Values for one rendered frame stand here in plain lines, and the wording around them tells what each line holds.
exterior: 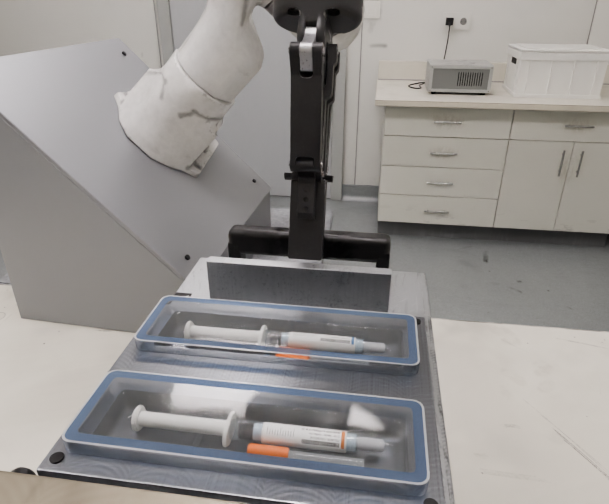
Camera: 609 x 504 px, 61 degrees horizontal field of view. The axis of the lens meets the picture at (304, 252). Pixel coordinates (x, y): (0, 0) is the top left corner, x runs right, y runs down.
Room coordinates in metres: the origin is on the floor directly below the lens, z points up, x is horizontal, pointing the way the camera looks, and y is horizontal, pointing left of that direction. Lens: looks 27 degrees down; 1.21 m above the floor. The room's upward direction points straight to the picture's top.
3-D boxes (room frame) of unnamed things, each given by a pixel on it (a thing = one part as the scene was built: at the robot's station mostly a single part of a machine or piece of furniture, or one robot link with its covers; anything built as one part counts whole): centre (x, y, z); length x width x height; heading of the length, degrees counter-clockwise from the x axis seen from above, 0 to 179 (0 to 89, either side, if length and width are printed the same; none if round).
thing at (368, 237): (0.43, 0.00, 0.99); 0.15 x 0.02 x 0.04; 82
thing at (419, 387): (0.25, 0.02, 0.98); 0.20 x 0.17 x 0.03; 82
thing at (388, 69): (2.99, -1.06, 0.80); 1.29 x 0.04 x 0.10; 82
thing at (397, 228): (2.75, -1.03, 0.05); 1.19 x 0.49 x 0.10; 82
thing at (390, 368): (0.29, 0.02, 0.99); 0.18 x 0.06 x 0.02; 82
